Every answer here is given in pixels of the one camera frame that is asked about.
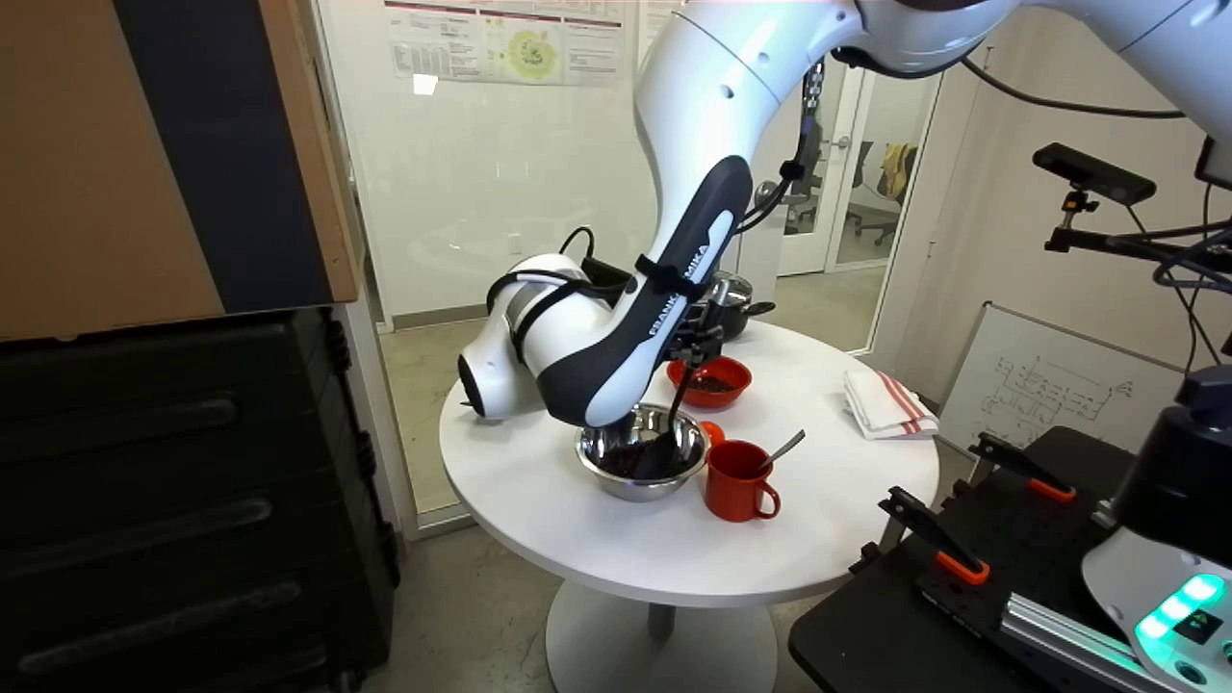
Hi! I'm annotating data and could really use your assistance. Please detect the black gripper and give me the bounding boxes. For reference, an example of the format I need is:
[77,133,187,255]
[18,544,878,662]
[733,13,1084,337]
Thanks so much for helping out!
[665,330,729,381]

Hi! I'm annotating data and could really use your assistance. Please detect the black handled serving spoon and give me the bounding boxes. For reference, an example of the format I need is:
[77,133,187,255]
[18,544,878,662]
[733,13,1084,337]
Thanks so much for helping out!
[630,362,705,480]

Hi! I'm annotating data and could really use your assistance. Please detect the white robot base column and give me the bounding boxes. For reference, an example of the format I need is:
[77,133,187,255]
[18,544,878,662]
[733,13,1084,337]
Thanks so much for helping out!
[1079,362,1232,693]

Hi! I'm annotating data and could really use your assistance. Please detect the red bowl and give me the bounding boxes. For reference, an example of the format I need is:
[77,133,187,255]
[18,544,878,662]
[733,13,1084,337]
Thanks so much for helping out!
[661,355,760,417]

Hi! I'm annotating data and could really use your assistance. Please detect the silver metal bowl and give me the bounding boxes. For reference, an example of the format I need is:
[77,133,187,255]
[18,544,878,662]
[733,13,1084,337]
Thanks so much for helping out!
[572,399,711,505]

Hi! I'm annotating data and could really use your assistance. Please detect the small metal teaspoon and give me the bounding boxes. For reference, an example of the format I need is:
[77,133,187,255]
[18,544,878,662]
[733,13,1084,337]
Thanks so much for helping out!
[766,426,814,469]

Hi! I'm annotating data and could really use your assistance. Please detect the red mug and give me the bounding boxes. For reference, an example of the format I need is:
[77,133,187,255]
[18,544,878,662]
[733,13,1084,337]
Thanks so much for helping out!
[701,440,787,529]

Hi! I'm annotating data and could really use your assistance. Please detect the white towel red stripes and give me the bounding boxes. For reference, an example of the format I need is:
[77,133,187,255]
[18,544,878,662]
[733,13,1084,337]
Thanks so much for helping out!
[841,362,942,444]

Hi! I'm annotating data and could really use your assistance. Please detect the black perforated robot table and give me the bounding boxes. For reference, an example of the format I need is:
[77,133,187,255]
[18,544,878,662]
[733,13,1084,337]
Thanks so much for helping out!
[787,422,1232,693]

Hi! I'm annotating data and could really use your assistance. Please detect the whiteboard with drawings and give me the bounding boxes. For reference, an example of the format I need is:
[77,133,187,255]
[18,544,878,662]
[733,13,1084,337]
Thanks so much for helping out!
[939,299,1190,454]

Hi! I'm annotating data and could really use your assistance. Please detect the black drawer cabinet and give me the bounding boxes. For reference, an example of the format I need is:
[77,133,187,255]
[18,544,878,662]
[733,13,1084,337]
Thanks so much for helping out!
[0,304,404,693]

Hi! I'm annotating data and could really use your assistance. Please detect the cardboard box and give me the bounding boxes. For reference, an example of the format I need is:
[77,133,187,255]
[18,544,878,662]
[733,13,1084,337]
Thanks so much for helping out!
[0,0,361,346]

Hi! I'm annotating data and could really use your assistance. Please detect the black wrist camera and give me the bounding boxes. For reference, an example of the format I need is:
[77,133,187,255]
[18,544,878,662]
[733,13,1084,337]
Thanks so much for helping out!
[577,251,643,298]

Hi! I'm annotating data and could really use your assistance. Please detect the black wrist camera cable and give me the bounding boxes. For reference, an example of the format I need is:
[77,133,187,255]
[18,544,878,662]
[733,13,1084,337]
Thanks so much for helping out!
[556,224,610,272]

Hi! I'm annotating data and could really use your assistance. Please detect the white table pedestal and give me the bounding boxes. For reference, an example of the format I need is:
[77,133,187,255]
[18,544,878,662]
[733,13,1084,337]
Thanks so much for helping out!
[543,575,783,693]

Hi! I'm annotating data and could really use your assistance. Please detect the black clamp orange handle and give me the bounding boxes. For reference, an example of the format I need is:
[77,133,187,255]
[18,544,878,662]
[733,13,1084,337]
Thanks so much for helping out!
[966,432,1081,507]
[878,480,996,593]

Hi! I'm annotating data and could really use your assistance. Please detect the wall poster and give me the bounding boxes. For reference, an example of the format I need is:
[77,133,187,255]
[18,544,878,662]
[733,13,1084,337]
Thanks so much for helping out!
[382,0,635,90]

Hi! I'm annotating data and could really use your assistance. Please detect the black camera on stand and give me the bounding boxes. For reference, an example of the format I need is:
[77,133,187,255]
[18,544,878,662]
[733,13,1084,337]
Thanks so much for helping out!
[1033,138,1161,208]

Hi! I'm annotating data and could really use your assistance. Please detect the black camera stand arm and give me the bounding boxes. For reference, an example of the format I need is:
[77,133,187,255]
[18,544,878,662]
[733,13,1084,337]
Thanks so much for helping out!
[1043,187,1232,282]

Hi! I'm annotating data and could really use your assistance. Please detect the aluminium rail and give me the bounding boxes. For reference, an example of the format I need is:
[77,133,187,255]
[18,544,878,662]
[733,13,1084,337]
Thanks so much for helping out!
[996,588,1168,693]

